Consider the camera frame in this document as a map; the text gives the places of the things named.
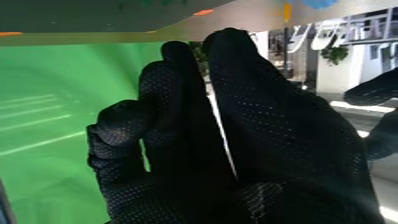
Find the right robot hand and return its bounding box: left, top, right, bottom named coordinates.
left=86, top=27, right=398, bottom=224

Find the white sheet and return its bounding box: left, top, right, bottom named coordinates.
left=277, top=0, right=398, bottom=22

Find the dark mat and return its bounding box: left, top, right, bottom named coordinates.
left=0, top=0, right=237, bottom=34

